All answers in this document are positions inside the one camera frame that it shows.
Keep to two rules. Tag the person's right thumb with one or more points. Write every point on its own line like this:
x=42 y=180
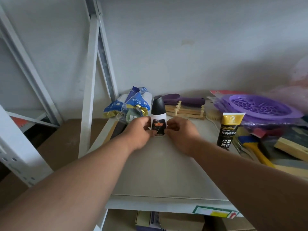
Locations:
x=167 y=132

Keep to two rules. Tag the wooden peg rack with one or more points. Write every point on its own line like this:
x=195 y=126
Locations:
x=186 y=111

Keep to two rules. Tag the green and yellow shelf label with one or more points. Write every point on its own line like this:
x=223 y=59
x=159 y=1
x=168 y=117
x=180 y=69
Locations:
x=215 y=211

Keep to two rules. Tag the purple plastic strainer basket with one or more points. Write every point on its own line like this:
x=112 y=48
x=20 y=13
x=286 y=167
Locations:
x=259 y=107

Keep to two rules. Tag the blue and gold plastic packets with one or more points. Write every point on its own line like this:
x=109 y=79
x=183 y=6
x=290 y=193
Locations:
x=131 y=105

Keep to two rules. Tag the black and yellow cream tube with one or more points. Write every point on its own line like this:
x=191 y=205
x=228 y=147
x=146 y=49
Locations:
x=228 y=131

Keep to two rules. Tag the person's left thumb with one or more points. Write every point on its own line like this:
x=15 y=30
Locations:
x=148 y=131

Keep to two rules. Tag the white black-capped shoe polish bottle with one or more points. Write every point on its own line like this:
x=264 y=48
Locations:
x=158 y=115

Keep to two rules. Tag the grey metal shelf frame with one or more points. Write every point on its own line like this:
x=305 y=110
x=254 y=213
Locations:
x=91 y=93

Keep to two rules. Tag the clear plastic bag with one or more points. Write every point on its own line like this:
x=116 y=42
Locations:
x=272 y=127

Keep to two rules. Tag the person's left hand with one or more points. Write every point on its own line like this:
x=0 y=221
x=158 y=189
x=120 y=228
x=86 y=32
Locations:
x=136 y=134

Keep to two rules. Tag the pink plastic bag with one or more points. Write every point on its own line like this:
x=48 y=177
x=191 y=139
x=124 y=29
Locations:
x=292 y=90

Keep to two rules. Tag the purple folded cloth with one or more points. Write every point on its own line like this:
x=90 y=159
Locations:
x=184 y=100

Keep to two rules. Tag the person's right hand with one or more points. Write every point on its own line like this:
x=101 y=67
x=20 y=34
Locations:
x=182 y=135

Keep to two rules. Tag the person's right forearm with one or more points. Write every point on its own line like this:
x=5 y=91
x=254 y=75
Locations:
x=250 y=185

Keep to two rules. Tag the person's left forearm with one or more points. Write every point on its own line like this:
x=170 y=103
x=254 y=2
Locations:
x=69 y=187

